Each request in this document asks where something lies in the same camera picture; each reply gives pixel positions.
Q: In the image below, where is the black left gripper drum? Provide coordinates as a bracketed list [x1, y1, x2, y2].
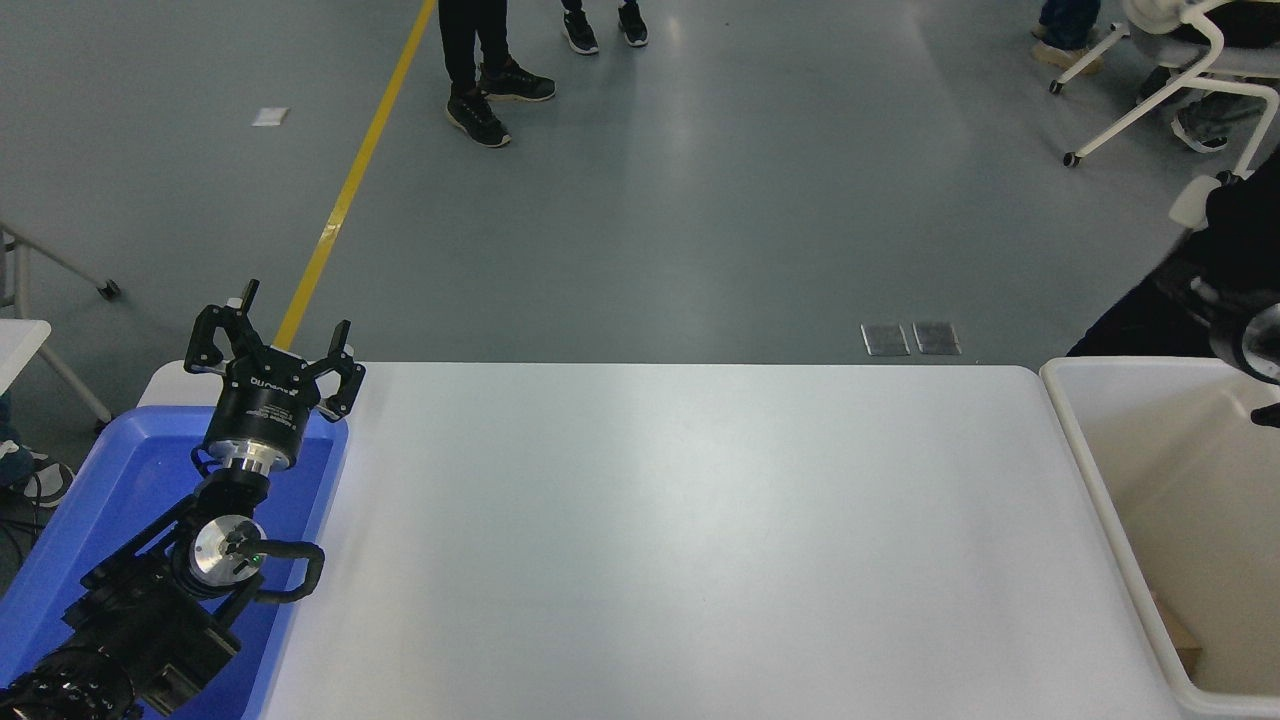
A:
[203, 352, 320, 471]

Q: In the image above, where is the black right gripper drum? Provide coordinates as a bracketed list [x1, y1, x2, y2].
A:
[1210, 302, 1280, 391]

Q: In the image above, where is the large pale plastic bin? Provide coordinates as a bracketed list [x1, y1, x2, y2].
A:
[1039, 356, 1280, 717]

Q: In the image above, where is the blue plastic tray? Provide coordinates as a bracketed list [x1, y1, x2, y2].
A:
[0, 405, 350, 720]

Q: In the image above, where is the white side table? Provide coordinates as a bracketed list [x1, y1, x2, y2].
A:
[0, 318, 114, 433]

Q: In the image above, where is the brown cardboard piece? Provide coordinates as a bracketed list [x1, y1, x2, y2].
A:
[1148, 588, 1203, 683]

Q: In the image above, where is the grey wheeled frame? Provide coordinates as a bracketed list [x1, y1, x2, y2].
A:
[0, 220, 124, 321]

